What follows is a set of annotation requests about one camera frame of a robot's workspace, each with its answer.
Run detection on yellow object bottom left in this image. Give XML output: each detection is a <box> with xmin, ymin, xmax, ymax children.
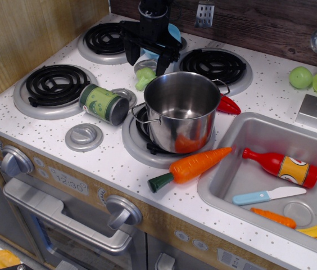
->
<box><xmin>0</xmin><ymin>250</ymin><xmax>21</xmax><ymax>269</ymax></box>

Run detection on hanging metal spatula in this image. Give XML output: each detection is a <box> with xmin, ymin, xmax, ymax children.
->
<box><xmin>194</xmin><ymin>1</ymin><xmax>215</xmax><ymax>28</ymax></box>

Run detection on grey stovetop knob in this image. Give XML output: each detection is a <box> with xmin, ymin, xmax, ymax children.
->
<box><xmin>134</xmin><ymin>59</ymin><xmax>164</xmax><ymax>78</ymax></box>
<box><xmin>65</xmin><ymin>123</ymin><xmax>103</xmax><ymax>152</ymax></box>
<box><xmin>111</xmin><ymin>88</ymin><xmax>137</xmax><ymax>109</ymax></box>

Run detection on green toy apple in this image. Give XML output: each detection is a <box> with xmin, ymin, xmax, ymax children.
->
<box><xmin>288</xmin><ymin>66</ymin><xmax>313</xmax><ymax>89</ymax></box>

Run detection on grey plastic sink basin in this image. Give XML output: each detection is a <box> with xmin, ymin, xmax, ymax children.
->
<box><xmin>197</xmin><ymin>112</ymin><xmax>317</xmax><ymax>253</ymax></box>

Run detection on front left black burner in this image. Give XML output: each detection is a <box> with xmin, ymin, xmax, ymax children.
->
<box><xmin>13</xmin><ymin>65</ymin><xmax>98</xmax><ymax>120</ymax></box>

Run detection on stainless steel pot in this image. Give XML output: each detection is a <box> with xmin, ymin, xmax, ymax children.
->
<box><xmin>133</xmin><ymin>71</ymin><xmax>230</xmax><ymax>154</ymax></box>

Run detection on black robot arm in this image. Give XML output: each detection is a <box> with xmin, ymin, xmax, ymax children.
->
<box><xmin>119</xmin><ymin>1</ymin><xmax>182</xmax><ymax>76</ymax></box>

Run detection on right grey oven knob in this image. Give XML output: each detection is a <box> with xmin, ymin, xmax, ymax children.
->
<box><xmin>106</xmin><ymin>195</ymin><xmax>142</xmax><ymax>230</ymax></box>

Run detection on red toy chili pepper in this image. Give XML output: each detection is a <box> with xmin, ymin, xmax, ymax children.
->
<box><xmin>217</xmin><ymin>94</ymin><xmax>241</xmax><ymax>115</ymax></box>

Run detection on small orange carrot piece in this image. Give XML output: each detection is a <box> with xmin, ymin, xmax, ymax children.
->
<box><xmin>250</xmin><ymin>208</ymin><xmax>297</xmax><ymax>229</ymax></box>

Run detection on blue handled toy knife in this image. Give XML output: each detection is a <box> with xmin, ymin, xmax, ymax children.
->
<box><xmin>232</xmin><ymin>186</ymin><xmax>307</xmax><ymax>206</ymax></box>

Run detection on green toy food can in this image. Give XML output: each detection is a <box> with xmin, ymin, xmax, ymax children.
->
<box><xmin>79</xmin><ymin>84</ymin><xmax>129</xmax><ymax>126</ymax></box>

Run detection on grey oven door handle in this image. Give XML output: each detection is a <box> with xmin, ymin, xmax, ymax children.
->
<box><xmin>3</xmin><ymin>178</ymin><xmax>132</xmax><ymax>255</ymax></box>

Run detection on back grey stovetop knob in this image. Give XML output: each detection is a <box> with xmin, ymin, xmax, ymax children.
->
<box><xmin>134</xmin><ymin>59</ymin><xmax>164</xmax><ymax>78</ymax></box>

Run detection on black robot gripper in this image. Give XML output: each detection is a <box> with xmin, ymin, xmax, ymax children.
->
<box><xmin>120</xmin><ymin>2</ymin><xmax>182</xmax><ymax>76</ymax></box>

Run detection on grey dishwasher handle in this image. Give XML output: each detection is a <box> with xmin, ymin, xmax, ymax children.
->
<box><xmin>155</xmin><ymin>253</ymin><xmax>176</xmax><ymax>270</ymax></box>

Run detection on grey oven knob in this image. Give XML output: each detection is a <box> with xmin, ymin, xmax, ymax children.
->
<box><xmin>106</xmin><ymin>195</ymin><xmax>142</xmax><ymax>230</ymax></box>
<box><xmin>1</xmin><ymin>145</ymin><xmax>34</xmax><ymax>177</ymax></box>

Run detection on red toy ketchup bottle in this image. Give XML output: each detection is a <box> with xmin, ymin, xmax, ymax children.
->
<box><xmin>242</xmin><ymin>148</ymin><xmax>317</xmax><ymax>188</ymax></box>

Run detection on oven clock display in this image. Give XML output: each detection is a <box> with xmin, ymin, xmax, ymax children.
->
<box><xmin>48</xmin><ymin>166</ymin><xmax>89</xmax><ymax>196</ymax></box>

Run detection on middle grey stovetop knob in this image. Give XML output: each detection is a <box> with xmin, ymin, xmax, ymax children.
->
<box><xmin>111</xmin><ymin>88</ymin><xmax>137</xmax><ymax>109</ymax></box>

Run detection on back left black burner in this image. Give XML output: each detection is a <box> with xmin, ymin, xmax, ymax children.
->
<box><xmin>78</xmin><ymin>22</ymin><xmax>128</xmax><ymax>65</ymax></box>

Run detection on light green toy broccoli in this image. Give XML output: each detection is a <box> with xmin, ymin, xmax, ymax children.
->
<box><xmin>135</xmin><ymin>67</ymin><xmax>156</xmax><ymax>91</ymax></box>

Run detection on large orange toy carrot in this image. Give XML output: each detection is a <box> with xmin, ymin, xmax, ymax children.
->
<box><xmin>148</xmin><ymin>147</ymin><xmax>232</xmax><ymax>193</ymax></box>

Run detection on blue plastic bowl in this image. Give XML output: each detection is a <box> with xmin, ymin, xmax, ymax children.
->
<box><xmin>143</xmin><ymin>23</ymin><xmax>181</xmax><ymax>60</ymax></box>

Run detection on front grey stovetop knob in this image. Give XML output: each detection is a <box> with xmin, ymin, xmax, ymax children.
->
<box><xmin>65</xmin><ymin>123</ymin><xmax>103</xmax><ymax>152</ymax></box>

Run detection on left grey oven knob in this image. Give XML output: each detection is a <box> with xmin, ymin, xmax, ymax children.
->
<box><xmin>1</xmin><ymin>145</ymin><xmax>34</xmax><ymax>177</ymax></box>

